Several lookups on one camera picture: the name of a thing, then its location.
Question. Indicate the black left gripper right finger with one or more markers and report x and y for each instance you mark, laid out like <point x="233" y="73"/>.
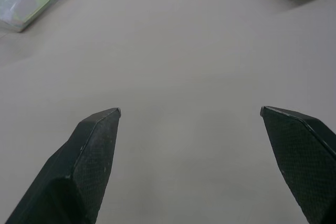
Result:
<point x="307" y="161"/>

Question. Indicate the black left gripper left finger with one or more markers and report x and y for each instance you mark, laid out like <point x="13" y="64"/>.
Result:
<point x="78" y="171"/>

